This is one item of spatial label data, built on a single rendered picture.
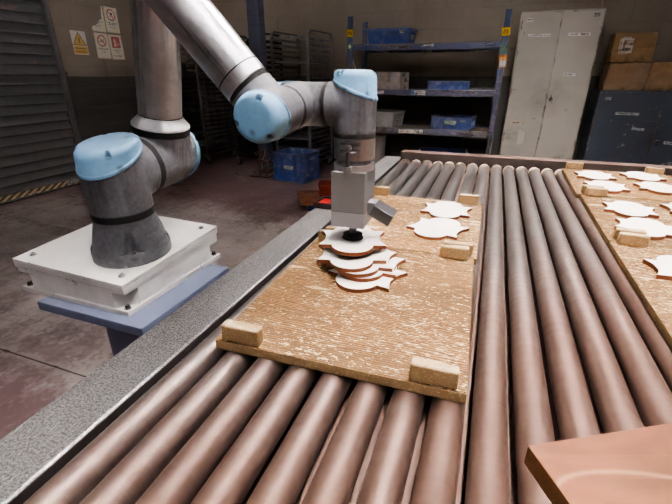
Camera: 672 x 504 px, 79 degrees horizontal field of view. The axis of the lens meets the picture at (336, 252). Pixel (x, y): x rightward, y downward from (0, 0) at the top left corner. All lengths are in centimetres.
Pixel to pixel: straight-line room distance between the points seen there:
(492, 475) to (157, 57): 84
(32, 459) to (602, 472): 53
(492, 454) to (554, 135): 514
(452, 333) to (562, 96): 495
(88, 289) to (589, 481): 82
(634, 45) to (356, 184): 511
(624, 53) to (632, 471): 543
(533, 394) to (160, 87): 81
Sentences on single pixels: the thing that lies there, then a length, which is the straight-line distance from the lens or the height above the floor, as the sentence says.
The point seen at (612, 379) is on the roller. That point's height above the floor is 92.
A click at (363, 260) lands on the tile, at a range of 75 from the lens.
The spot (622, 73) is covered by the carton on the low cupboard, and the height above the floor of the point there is 128.
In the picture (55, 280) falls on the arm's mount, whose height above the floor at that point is 91.
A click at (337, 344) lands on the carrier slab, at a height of 94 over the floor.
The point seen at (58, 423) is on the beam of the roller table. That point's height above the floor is 92.
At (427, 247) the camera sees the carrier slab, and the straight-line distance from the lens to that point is 92.
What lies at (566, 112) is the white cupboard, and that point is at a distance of 550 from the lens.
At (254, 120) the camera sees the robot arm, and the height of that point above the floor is 122.
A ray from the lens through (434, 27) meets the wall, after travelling 607.
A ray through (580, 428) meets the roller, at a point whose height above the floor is 92.
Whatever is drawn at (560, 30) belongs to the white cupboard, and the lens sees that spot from 547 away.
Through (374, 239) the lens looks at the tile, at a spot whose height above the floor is 99.
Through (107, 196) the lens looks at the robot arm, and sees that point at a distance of 85.
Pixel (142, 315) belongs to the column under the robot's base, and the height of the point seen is 87.
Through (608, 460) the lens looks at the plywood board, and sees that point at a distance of 37.
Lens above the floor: 129
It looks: 24 degrees down
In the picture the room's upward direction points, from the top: straight up
